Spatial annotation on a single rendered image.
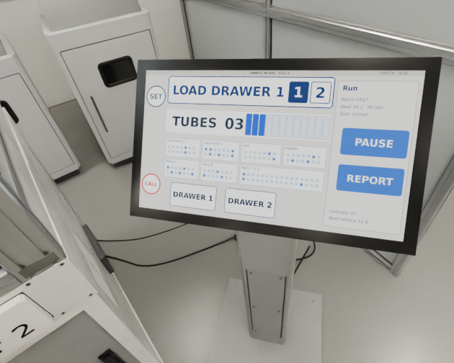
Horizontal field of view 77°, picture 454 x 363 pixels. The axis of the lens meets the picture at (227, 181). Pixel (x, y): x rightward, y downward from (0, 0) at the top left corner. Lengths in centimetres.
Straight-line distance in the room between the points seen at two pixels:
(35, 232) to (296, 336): 113
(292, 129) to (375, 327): 119
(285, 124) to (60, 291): 54
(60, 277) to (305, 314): 108
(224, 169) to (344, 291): 117
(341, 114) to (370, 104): 4
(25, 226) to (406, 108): 63
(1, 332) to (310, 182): 61
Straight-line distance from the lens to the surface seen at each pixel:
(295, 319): 145
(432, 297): 172
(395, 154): 53
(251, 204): 52
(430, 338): 162
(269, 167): 51
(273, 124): 51
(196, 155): 54
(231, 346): 141
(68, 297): 72
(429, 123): 55
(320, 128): 51
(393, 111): 53
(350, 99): 52
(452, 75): 113
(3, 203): 54
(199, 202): 54
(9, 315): 68
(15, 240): 58
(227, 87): 54
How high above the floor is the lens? 139
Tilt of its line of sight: 43 degrees down
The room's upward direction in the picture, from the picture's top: 8 degrees counter-clockwise
